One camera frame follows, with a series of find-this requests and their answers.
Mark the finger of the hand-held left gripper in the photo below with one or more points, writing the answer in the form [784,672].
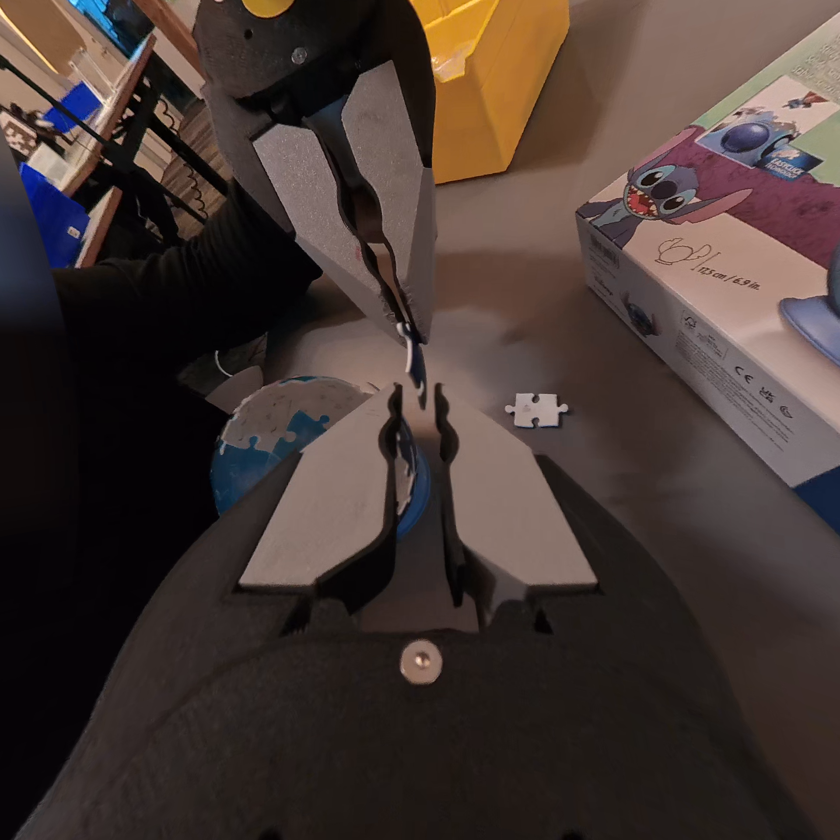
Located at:
[308,203]
[403,197]

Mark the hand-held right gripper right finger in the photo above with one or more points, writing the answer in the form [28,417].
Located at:
[518,518]

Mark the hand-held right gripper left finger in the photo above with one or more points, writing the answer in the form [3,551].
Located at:
[321,518]

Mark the blue monster-mouth puzzle ball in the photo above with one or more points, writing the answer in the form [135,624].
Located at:
[275,420]

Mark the blue and white puzzle piece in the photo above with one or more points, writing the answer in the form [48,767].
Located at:
[417,367]

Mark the person's left forearm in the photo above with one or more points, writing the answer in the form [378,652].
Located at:
[197,282]

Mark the puzzle ball cardboard box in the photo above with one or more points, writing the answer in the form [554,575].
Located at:
[722,315]

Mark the yellow plastic bin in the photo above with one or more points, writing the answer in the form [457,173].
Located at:
[499,98]

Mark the clear plastic bag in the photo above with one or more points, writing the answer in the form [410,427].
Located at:
[453,65]

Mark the black office chair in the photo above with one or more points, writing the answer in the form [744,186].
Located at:
[236,390]

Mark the blue storage bin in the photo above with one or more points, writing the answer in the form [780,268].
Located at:
[75,108]
[56,216]

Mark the wooden table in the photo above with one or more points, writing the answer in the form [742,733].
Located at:
[108,216]

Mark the person's dark clothed torso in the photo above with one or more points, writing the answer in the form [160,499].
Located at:
[98,492]

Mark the black table frame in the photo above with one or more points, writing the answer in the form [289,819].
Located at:
[131,141]

